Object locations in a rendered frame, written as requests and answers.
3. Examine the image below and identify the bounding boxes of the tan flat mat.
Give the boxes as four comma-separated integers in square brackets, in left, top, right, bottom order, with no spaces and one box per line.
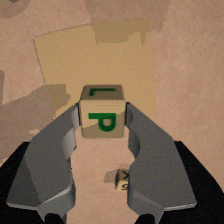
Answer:
[34,18,156,120]

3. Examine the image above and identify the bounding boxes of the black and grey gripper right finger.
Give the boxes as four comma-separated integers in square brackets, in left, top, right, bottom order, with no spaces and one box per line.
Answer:
[125,102,224,224]

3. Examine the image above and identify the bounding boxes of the tan block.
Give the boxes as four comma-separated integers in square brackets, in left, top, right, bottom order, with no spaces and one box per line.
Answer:
[115,169,129,192]
[79,85,126,138]

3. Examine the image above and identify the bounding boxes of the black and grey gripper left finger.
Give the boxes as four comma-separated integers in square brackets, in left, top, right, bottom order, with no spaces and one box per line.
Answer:
[0,102,81,224]

